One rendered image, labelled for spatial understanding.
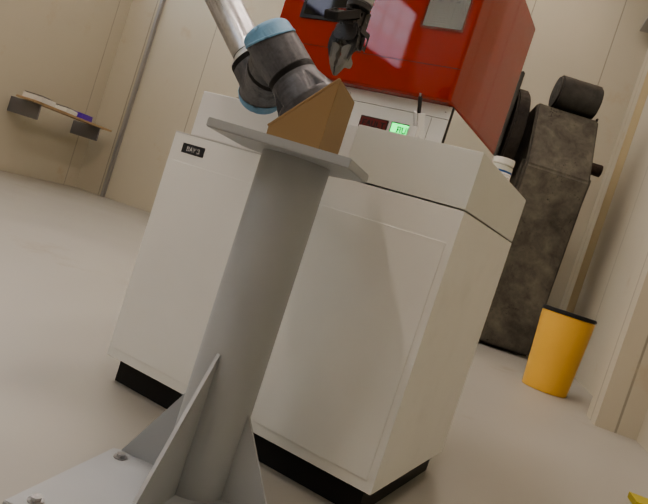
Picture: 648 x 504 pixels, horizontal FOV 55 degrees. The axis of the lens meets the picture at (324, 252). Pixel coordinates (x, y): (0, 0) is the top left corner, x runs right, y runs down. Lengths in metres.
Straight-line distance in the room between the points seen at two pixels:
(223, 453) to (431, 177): 0.82
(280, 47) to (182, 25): 9.98
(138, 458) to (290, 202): 0.72
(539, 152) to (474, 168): 5.51
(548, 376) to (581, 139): 3.16
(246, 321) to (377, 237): 0.44
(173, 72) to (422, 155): 9.75
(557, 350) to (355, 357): 3.53
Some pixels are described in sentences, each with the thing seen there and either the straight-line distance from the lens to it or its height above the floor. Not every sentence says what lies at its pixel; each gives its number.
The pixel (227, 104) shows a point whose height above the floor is 0.94.
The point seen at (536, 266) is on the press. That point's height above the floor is 0.97.
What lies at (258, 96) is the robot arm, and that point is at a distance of 1.56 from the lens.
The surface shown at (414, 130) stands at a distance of 1.94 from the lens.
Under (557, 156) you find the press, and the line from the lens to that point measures 7.13.
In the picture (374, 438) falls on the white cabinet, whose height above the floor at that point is 0.22.
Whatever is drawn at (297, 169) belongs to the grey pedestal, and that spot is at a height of 0.77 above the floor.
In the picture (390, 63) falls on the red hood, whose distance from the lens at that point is 2.39.
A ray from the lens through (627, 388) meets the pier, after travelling 4.49.
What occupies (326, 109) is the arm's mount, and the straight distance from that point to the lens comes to 1.35.
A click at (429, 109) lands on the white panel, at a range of 2.33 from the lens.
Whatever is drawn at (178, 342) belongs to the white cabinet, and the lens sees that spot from 1.92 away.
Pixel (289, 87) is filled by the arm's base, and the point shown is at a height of 0.94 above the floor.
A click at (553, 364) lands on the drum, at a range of 5.06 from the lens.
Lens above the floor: 0.68
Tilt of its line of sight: 2 degrees down
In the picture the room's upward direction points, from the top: 18 degrees clockwise
